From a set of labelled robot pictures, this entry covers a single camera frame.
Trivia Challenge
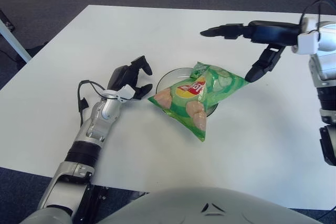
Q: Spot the white plate black rim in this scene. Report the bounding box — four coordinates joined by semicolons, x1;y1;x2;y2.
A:
156;68;218;118

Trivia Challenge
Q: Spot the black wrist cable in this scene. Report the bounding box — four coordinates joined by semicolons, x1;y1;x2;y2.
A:
299;0;336;41
77;79;119;127

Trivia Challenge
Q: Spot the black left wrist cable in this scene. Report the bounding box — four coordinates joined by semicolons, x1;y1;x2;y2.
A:
77;79;119;127

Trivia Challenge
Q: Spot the white table leg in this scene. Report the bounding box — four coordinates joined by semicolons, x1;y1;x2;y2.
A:
0;20;32;63

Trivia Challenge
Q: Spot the black caster foot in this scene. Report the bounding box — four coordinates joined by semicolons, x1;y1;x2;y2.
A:
0;10;15;32

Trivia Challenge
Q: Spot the green snack chips bag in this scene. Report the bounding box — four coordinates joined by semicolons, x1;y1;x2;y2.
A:
147;61;250;142

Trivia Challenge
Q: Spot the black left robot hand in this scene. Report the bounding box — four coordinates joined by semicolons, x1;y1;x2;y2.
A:
107;55;154;101

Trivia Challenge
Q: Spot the grey robot torso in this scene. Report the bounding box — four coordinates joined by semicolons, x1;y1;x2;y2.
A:
18;187;336;224

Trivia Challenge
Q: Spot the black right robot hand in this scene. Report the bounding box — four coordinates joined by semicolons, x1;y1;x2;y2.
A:
199;20;301;83

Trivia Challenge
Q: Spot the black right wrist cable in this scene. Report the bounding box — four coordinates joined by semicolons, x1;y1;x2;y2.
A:
299;0;336;41

